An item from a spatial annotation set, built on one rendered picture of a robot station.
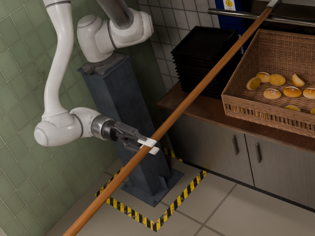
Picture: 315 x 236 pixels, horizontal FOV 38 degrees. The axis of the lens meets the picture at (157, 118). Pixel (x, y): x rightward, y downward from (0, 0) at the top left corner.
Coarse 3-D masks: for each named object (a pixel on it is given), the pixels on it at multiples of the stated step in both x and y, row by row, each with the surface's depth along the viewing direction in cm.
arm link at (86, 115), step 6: (78, 108) 183; (84, 108) 182; (78, 114) 176; (84, 114) 177; (90, 114) 177; (96, 114) 178; (84, 120) 175; (90, 120) 176; (84, 126) 175; (90, 126) 176; (84, 132) 175; (90, 132) 177
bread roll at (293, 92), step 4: (284, 88) 250; (288, 88) 247; (292, 88) 245; (296, 88) 245; (284, 92) 249; (288, 92) 246; (292, 92) 245; (296, 92) 245; (300, 92) 245; (288, 96) 248; (292, 96) 246; (296, 96) 246
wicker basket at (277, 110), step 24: (264, 48) 263; (288, 48) 253; (312, 48) 244; (240, 72) 254; (288, 72) 260; (312, 72) 250; (240, 96) 260; (264, 120) 237; (288, 120) 236; (312, 120) 216
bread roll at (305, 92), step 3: (306, 90) 243; (309, 90) 241; (312, 90) 240; (303, 93) 244; (306, 93) 242; (309, 93) 241; (312, 93) 240; (306, 96) 243; (309, 96) 241; (312, 96) 240; (312, 99) 242
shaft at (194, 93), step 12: (264, 12) 203; (252, 24) 199; (228, 60) 187; (216, 72) 183; (204, 84) 179; (192, 96) 175; (180, 108) 171; (168, 120) 168; (156, 132) 165; (144, 156) 161; (132, 168) 157; (120, 180) 154; (108, 192) 151; (96, 204) 148; (84, 216) 146; (72, 228) 143
